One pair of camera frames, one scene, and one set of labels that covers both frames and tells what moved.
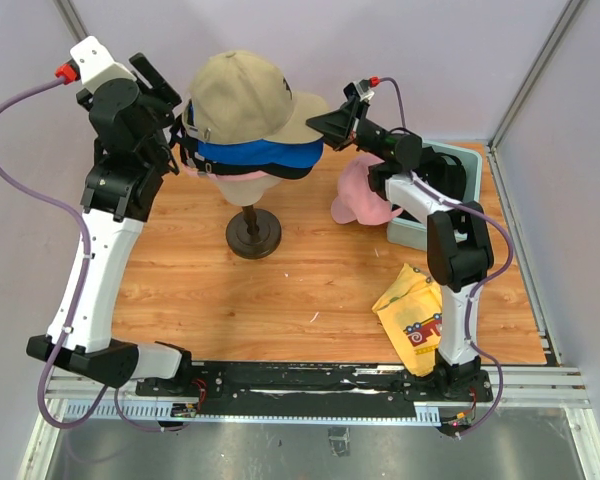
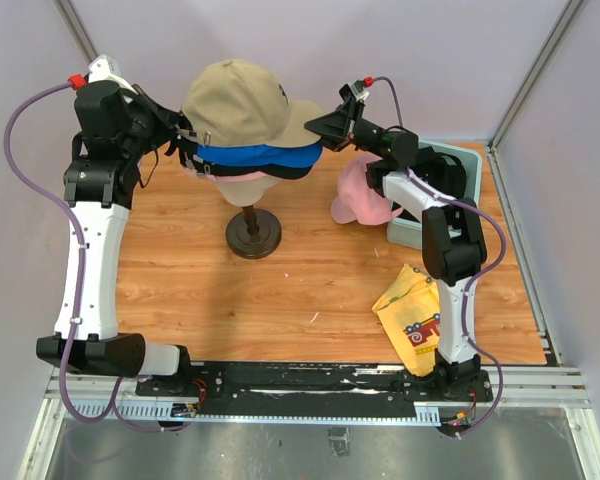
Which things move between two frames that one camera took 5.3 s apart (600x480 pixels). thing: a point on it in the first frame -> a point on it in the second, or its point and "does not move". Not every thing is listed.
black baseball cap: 284,171 does not move
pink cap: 356,200 does not move
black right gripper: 341,128 does not move
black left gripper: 160,93 -> 165,119
